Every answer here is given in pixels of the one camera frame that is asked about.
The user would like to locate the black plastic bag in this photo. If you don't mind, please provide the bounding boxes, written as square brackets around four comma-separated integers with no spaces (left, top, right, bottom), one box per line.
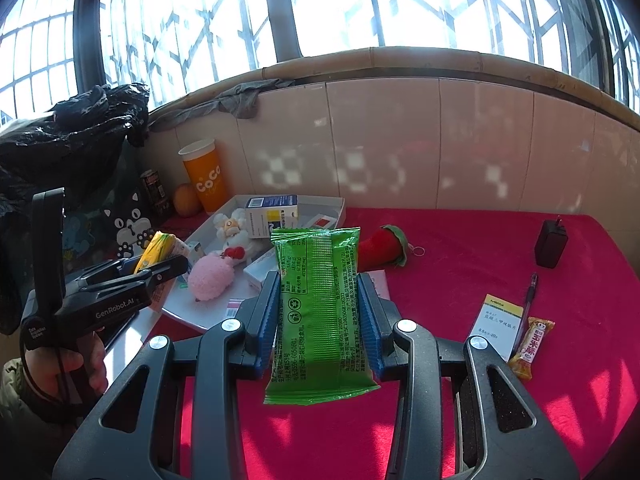
[1,82,149,216]

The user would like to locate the white plush dog toy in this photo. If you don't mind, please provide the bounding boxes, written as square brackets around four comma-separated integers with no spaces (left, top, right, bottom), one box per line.
[213,208,254,264]

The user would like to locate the red cloth table mat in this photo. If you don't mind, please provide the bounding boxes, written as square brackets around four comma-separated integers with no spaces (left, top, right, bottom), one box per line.
[238,208,639,479]

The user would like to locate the small white red box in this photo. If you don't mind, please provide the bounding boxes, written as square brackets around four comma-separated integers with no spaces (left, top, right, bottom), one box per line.
[224,298,243,318]

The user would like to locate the cat print bag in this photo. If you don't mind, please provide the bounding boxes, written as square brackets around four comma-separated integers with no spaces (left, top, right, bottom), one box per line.
[63,143,155,274]

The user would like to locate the pink plush pig toy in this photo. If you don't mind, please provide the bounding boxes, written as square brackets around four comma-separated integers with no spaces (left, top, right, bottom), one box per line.
[188,254,234,301]

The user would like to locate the black pen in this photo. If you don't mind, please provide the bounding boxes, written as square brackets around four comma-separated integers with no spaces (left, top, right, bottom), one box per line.
[510,273,538,358]

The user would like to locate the dark drink can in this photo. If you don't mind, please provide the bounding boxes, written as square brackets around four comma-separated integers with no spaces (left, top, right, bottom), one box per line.
[140,169,171,222]

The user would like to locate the yellow bamboo tissue pack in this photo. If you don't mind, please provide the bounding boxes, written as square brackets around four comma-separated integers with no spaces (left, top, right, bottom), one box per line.
[134,231,176,273]

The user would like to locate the grey liquid sealant box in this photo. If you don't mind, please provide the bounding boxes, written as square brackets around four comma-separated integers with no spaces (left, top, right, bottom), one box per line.
[303,214,337,230]

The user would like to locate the red chili plush keychain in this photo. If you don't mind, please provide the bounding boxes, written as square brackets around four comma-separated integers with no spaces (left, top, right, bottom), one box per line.
[358,224,425,273]

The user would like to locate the corn crisp snack bar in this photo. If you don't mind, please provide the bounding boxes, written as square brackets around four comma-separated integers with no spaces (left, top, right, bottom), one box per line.
[508,316,555,380]

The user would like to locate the black cube power adapter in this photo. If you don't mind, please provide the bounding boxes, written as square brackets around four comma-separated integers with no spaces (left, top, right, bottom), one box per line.
[534,217,568,269]

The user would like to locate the light blue nasal drops box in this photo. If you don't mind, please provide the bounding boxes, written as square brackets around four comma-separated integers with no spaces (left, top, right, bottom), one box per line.
[243,247,279,290]

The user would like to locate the orange coco paper cup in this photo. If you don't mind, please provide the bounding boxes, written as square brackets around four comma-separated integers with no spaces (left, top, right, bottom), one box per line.
[178,139,230,214]

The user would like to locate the person's left hand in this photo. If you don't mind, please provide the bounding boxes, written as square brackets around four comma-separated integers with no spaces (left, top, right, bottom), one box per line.
[25,333,108,399]

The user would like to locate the white cardboard tray box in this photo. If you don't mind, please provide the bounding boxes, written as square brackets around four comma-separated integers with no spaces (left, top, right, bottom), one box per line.
[163,195,345,333]

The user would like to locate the green wet wipe packet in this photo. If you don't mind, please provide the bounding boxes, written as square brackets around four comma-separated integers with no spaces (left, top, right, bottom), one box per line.
[265,228,378,406]

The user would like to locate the white yellow medicine box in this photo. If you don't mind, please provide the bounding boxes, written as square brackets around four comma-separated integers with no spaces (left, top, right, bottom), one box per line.
[469,294,524,362]

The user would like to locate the blue white medicine box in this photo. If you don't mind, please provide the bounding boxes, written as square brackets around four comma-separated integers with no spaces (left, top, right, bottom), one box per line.
[244,194,298,240]

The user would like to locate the grey rag on sill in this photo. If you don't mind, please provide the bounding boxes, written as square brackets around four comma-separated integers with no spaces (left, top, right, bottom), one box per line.
[148,78,295,131]

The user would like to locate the orange fruit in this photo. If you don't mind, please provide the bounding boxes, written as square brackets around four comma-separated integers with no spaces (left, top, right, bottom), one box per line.
[172,183,203,218]

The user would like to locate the pink soap box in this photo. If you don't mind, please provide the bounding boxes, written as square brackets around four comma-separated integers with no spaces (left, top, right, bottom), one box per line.
[368,270,390,300]

